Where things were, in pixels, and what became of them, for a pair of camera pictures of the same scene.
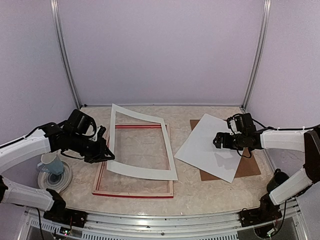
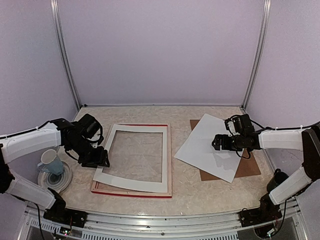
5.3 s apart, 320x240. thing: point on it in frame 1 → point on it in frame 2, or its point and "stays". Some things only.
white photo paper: (199, 150) stays
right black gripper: (226, 144) stays
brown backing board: (204, 175) stays
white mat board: (167, 174) → (141, 185)
